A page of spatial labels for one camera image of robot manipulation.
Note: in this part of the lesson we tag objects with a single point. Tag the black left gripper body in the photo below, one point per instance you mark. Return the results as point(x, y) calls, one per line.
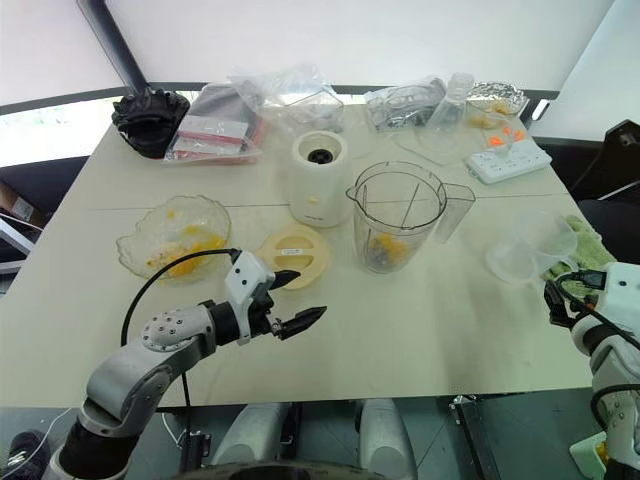
point(262, 315)

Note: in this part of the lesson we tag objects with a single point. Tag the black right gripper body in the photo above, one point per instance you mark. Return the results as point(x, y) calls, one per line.
point(556, 305)

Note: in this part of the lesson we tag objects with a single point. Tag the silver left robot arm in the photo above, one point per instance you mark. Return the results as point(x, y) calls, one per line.
point(150, 345)

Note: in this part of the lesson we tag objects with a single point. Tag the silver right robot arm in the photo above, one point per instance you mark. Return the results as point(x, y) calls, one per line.
point(612, 360)

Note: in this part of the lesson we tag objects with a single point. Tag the cream blender jar lid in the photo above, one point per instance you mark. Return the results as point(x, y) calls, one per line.
point(295, 255)

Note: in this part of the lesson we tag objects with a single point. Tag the white blender base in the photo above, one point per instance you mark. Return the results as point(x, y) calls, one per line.
point(320, 190)

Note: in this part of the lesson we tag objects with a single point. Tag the orange segments in bowl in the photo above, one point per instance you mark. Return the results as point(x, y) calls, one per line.
point(197, 239)

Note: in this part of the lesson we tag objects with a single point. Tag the orange segments in jar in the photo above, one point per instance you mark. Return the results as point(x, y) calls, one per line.
point(390, 247)

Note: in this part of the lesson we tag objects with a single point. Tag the clear blender jar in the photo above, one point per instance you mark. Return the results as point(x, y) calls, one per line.
point(395, 220)

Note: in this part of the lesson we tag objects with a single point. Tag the clear plastic cup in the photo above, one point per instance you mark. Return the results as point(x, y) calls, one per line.
point(520, 255)

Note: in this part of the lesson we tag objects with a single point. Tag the green cloth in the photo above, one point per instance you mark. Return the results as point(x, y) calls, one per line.
point(592, 245)

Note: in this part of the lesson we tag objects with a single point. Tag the grey rounded robot leg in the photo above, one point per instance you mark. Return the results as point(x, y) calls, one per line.
point(385, 435)
point(252, 435)

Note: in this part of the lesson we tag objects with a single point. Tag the clear glass bowl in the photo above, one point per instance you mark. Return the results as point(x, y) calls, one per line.
point(150, 235)

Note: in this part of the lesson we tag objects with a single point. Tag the white power strip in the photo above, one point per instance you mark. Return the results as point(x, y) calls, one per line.
point(510, 162)

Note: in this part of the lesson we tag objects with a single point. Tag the zip bags with pink packets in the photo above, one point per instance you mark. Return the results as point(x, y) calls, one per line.
point(215, 132)

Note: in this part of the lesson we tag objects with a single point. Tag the black chair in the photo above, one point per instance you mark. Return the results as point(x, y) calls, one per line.
point(617, 155)

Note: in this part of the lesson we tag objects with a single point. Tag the small orange pieces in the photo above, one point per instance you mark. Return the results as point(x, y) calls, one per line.
point(502, 137)

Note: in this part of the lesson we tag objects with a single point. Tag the clear bag with plastic container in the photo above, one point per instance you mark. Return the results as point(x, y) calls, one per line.
point(295, 95)

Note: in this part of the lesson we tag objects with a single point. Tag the flat clear plastic lid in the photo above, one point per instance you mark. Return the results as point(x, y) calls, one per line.
point(430, 147)

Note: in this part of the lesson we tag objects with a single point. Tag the small glass bowl with fruit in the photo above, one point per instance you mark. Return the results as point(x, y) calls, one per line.
point(482, 117)

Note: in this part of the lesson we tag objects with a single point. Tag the clear bag with dark items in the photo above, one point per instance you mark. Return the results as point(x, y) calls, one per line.
point(400, 102)

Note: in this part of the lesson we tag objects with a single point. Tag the crumpled foil bowl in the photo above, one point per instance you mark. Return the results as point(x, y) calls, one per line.
point(502, 95)

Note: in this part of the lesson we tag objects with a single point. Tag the clear plastic bottle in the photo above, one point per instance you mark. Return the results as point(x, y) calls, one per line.
point(447, 112)

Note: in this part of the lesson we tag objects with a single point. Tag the cardboard box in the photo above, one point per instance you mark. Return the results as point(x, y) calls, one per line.
point(20, 202)

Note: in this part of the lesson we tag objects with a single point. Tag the black window pillar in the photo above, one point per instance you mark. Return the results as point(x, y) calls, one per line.
point(117, 40)

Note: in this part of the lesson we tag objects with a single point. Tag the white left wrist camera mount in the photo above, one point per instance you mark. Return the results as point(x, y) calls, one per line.
point(245, 272)

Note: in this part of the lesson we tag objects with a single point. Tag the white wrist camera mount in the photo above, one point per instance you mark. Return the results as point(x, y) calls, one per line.
point(622, 282)
point(245, 272)

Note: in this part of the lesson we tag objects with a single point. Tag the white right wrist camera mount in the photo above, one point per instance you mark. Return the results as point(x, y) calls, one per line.
point(622, 282)

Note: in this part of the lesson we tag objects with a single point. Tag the black metal frame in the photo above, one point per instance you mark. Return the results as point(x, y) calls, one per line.
point(475, 435)

